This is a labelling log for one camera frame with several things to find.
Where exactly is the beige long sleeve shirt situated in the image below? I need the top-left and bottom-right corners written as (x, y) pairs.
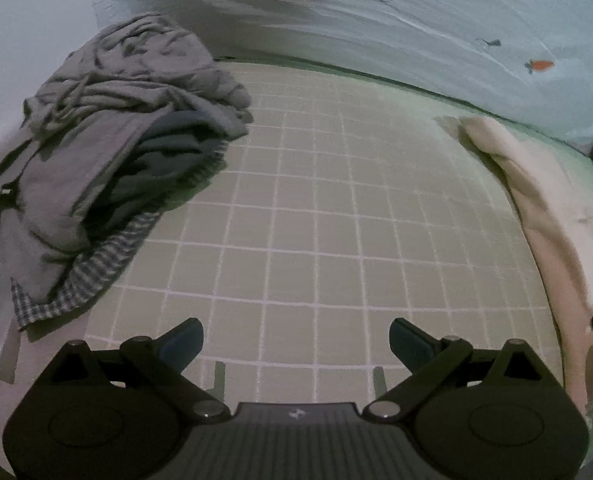
top-left (438, 116), bottom-right (593, 412)

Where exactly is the blue checkered shirt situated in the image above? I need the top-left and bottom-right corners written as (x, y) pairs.
top-left (10, 210), bottom-right (163, 330)

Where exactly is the green grid cutting mat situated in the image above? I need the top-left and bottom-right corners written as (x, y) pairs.
top-left (82, 62), bottom-right (593, 453)

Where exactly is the grey garment pile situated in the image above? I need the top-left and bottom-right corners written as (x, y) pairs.
top-left (0, 13), bottom-right (251, 302)

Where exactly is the carrot print light sheet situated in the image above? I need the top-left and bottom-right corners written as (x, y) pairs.
top-left (92, 0), bottom-right (593, 143)

